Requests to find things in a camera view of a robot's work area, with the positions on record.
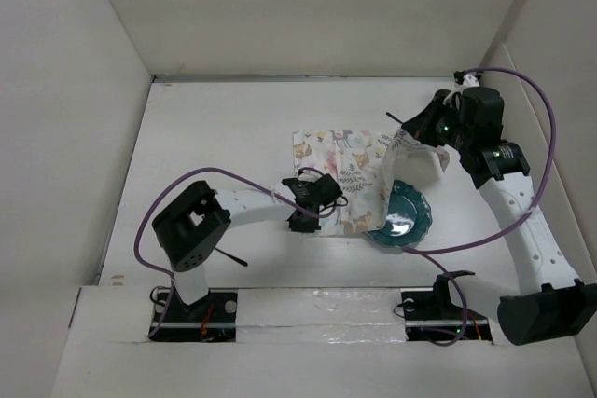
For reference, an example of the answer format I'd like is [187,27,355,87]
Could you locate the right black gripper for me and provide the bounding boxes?
[401,93,473,152]

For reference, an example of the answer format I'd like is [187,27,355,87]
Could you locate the floral animal print napkin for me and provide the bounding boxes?
[293,130,450,237]

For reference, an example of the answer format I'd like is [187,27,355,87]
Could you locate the teal ceramic plate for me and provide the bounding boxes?
[366,180,433,248]

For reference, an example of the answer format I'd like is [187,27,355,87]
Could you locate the black metal spoon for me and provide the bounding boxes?
[385,112,404,125]

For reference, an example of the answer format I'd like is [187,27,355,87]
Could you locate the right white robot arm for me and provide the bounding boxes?
[401,67,596,346]

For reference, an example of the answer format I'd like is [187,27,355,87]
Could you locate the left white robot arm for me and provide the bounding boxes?
[152,174,343,321]

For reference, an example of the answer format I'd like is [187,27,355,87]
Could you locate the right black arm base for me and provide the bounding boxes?
[393,274,493,345]

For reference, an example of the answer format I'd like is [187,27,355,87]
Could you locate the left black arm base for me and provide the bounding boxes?
[148,286,238,343]

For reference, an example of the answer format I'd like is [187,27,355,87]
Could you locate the black metal fork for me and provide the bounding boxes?
[215,248,249,268]

